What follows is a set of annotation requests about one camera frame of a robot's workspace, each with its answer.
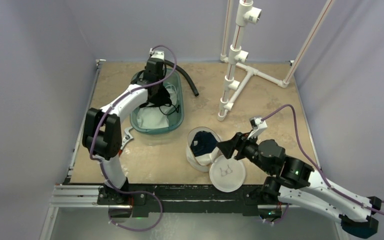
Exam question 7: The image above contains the navy blue lace bra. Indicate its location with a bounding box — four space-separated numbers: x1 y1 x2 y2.
189 131 219 157

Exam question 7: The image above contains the black garment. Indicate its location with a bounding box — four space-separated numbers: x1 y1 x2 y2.
139 84 180 116

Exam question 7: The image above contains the pale mint white bra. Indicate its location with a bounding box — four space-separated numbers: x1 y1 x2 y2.
135 84 182 131

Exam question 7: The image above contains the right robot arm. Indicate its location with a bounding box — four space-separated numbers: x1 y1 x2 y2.
216 132 382 239

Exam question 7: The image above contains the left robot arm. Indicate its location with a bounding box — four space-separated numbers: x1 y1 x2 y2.
82 57 172 205

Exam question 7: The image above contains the teal transparent plastic tub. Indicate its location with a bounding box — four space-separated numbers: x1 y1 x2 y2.
129 72 184 135

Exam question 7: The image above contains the black rubber hose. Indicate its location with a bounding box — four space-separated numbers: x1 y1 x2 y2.
163 58 200 98

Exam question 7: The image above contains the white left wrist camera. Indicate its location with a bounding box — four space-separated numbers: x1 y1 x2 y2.
149 48 165 61

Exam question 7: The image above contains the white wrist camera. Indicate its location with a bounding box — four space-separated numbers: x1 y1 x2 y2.
247 116 268 140
149 48 165 61

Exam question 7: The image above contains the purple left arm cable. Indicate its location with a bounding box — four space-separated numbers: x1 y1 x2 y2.
89 44 178 195

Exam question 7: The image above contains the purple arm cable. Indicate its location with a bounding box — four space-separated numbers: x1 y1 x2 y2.
260 104 384 221
89 44 178 195

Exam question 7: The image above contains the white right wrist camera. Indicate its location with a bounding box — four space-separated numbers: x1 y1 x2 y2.
247 116 268 140

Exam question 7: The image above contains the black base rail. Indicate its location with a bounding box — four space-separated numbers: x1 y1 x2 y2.
97 183 287 219

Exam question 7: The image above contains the white PVC pipe frame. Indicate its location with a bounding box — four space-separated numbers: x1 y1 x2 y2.
217 0 335 121

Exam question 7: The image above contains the red handled adjustable wrench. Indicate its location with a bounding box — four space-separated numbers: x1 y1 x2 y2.
118 126 134 156

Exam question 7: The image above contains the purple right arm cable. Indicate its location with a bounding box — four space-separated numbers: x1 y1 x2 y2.
260 104 384 221

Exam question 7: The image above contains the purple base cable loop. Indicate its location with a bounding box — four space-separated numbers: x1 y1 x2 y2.
108 190 163 233

